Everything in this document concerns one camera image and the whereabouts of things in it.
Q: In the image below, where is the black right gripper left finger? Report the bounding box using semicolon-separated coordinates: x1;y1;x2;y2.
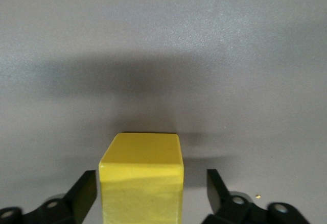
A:
0;170;98;224

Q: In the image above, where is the brown table cover sheet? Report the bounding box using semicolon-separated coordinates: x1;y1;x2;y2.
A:
0;0;327;224

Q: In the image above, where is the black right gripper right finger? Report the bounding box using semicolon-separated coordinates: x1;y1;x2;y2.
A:
204;168;315;224

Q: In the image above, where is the yellow wooden block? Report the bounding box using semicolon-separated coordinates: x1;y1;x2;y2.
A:
98;132;185;224

